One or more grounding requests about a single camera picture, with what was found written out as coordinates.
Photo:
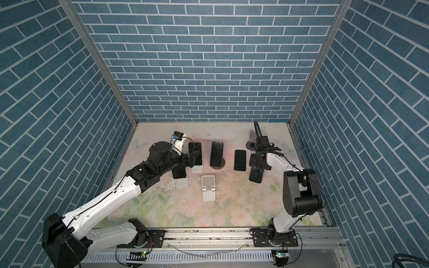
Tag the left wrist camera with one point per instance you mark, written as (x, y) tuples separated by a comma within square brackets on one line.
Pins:
[(177, 136)]

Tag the black phone pink edge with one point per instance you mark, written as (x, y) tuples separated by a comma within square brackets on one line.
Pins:
[(195, 145)]

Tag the left controller board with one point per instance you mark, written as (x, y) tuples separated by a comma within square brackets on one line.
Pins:
[(135, 259)]

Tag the white vented cable duct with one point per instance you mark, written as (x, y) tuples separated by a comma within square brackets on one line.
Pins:
[(178, 257)]

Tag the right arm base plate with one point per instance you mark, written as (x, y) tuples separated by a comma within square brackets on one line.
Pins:
[(264, 237)]

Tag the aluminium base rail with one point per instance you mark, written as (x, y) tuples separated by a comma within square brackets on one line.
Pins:
[(322, 247)]

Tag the left aluminium corner post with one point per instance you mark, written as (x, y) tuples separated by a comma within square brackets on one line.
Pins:
[(90, 45)]

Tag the black phone teal edge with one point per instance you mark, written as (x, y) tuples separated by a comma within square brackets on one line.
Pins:
[(256, 174)]

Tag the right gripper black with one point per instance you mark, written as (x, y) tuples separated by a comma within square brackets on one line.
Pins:
[(253, 161)]

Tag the black phone on round stand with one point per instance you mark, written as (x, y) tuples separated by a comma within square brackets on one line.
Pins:
[(216, 153)]

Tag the white stand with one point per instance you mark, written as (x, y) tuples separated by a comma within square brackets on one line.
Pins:
[(182, 183), (208, 188), (197, 169)]

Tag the black phone cracked screen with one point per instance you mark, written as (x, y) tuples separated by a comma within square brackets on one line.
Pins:
[(240, 161)]

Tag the white stand far left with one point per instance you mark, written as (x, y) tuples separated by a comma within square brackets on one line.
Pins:
[(182, 183)]

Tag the white stand front middle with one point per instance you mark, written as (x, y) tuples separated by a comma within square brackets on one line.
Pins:
[(208, 188)]

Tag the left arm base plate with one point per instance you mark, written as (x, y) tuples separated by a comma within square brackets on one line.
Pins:
[(157, 238)]

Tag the right aluminium corner post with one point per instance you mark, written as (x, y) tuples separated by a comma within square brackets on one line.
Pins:
[(330, 37)]

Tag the black phone far left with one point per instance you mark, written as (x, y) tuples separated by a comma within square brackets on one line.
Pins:
[(179, 172)]

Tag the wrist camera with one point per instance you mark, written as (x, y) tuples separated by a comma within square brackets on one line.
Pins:
[(263, 142), (177, 136)]

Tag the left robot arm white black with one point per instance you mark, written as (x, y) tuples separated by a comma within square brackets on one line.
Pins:
[(68, 239)]

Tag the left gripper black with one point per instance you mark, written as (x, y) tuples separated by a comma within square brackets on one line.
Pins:
[(191, 161)]

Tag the aluminium corner post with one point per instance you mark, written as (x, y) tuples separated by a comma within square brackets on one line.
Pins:
[(90, 45), (330, 37)]

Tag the dark round phone stand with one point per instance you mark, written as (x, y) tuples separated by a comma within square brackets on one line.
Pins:
[(219, 167)]

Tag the controller board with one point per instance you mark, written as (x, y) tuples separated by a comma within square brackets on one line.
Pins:
[(280, 258), (135, 259)]

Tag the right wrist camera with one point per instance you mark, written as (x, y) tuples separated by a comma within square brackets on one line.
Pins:
[(263, 142)]

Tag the white stand back middle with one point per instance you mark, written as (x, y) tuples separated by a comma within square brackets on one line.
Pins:
[(197, 169)]

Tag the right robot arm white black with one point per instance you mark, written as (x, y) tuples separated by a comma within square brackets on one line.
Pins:
[(302, 195)]

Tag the right controller board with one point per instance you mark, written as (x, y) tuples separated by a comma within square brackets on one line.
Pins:
[(280, 258)]

